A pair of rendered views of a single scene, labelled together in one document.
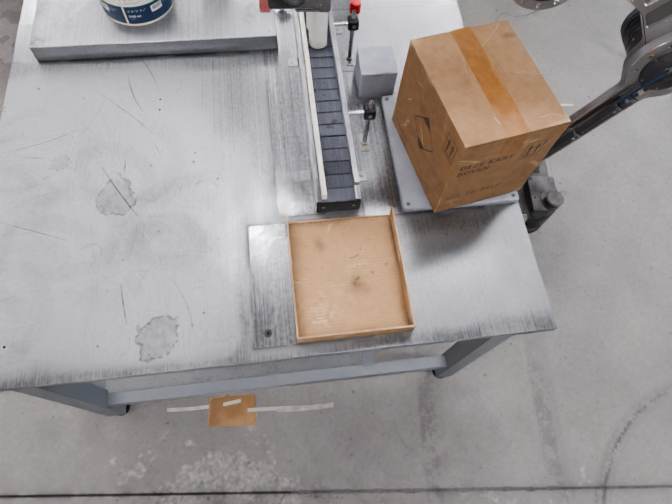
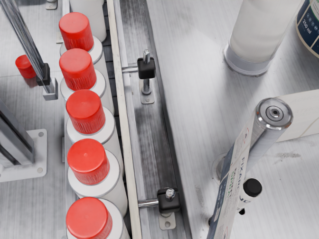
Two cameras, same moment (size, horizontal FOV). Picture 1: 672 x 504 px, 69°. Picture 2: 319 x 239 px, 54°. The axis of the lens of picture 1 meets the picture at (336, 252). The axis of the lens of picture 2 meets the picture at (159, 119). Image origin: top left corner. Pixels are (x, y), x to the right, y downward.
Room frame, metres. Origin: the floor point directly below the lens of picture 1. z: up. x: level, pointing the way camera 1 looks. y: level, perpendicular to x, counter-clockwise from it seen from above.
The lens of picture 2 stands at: (1.65, 0.29, 1.34)
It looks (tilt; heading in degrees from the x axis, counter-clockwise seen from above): 62 degrees down; 180
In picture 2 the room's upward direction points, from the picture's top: 4 degrees clockwise
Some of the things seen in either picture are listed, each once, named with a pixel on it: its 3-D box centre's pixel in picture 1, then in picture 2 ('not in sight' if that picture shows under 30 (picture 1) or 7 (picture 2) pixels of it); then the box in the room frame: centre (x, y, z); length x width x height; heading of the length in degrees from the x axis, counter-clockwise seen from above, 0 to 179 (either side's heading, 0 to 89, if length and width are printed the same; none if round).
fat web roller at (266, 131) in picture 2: not in sight; (248, 148); (1.49, 0.41, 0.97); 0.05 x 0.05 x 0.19
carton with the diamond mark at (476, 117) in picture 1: (469, 120); not in sight; (0.79, -0.28, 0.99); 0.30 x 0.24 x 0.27; 24
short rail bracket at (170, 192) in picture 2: not in sight; (156, 203); (1.55, 0.30, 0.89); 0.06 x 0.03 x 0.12; 103
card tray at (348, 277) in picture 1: (347, 271); not in sight; (0.42, -0.03, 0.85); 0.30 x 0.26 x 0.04; 13
